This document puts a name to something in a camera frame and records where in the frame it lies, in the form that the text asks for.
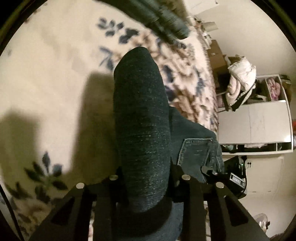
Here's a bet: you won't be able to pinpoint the cardboard box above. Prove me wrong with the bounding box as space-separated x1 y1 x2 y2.
206 40 228 77

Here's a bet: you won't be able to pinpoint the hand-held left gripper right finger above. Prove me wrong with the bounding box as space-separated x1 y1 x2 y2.
170 162 271 241

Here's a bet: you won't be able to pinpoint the floral blanket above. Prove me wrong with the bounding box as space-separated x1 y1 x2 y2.
0 0 219 241

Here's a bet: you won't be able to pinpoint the pink folded bedding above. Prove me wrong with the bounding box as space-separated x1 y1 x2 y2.
266 77 283 100

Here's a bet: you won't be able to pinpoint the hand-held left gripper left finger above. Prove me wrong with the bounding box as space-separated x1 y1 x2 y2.
29 167 130 241

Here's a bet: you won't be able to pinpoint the dark blue jeans pants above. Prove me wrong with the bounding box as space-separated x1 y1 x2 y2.
91 46 225 241

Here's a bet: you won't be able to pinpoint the black cable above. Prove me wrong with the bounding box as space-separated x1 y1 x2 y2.
0 185 25 241

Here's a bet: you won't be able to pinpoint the folded blue jeans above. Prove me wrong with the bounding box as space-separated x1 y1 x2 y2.
99 0 190 43

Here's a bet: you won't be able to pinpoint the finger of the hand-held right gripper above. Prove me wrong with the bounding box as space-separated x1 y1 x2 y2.
201 166 223 182

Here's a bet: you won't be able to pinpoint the beige table lamp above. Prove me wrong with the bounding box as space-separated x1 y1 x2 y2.
203 21 219 32

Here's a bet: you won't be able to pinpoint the pink puffy jacket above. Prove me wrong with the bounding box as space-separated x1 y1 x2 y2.
225 76 243 106

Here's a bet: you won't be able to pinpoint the white puffy jacket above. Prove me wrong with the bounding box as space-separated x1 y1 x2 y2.
228 58 257 91

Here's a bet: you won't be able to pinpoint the white wardrobe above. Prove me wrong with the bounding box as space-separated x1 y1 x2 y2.
217 74 294 156

